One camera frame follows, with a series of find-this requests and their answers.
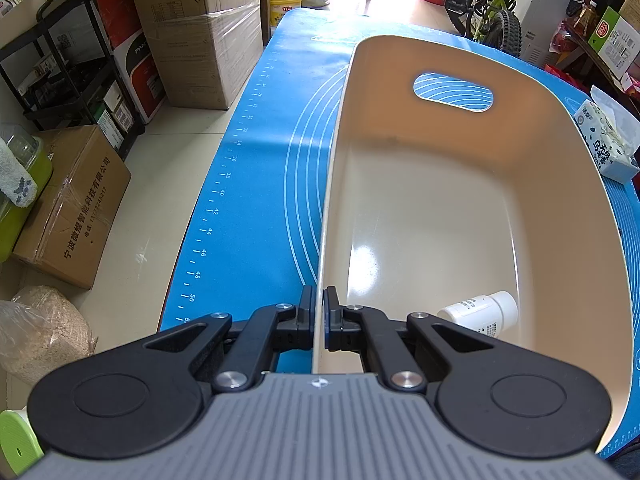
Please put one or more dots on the taped brown cardboard box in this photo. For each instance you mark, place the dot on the taped brown cardboard box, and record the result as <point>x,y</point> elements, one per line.
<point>75,200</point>

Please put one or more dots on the white black appliance box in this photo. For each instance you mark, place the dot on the white black appliance box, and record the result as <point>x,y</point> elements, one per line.
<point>142,80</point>

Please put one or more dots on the white appliance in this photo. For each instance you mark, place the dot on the white appliance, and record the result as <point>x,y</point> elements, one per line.
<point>555,10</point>

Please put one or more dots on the grey white towel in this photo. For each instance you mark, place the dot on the grey white towel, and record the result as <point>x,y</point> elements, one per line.
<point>15,175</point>

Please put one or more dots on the dark wooden side table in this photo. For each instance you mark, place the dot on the dark wooden side table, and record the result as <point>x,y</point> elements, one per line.
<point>590,65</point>

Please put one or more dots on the plastic wrapped cardboard box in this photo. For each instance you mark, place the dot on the plastic wrapped cardboard box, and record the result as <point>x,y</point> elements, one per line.
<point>210,60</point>

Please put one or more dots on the green plastic container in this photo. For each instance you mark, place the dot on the green plastic container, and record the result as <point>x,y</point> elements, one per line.
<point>15,220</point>

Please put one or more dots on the red cardboard box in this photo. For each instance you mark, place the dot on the red cardboard box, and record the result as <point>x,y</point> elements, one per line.
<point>117,15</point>

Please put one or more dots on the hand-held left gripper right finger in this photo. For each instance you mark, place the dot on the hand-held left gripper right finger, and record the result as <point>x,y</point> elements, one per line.
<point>328,310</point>

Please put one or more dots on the green children's bicycle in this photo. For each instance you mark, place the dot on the green children's bicycle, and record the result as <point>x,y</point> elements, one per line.
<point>505,30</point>

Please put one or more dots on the printed tissue pack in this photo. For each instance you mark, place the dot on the printed tissue pack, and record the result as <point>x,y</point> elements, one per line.
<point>605,140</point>

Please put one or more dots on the bag of straw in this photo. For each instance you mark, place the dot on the bag of straw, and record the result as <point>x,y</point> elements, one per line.
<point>45,330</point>

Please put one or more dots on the blue silicone mat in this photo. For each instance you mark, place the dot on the blue silicone mat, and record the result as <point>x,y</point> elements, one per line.
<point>280,160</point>

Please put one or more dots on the green plastic stool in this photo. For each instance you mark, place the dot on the green plastic stool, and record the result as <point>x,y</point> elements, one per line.
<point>17,440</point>

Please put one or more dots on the white pill bottle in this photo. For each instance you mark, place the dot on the white pill bottle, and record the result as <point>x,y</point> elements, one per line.
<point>480,310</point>

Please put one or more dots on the green white carton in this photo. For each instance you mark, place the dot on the green white carton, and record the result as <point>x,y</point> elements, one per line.
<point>615,40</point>

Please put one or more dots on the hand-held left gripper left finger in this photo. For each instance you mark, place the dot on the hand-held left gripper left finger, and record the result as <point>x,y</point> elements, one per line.
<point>309,306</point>

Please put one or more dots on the black metal rack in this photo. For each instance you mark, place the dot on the black metal rack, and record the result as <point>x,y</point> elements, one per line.
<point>75,16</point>

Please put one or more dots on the cream plastic basin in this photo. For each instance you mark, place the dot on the cream plastic basin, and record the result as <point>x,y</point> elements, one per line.
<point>425,210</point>

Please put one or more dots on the orange drink bottle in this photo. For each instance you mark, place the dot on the orange drink bottle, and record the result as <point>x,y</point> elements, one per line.
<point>585,17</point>

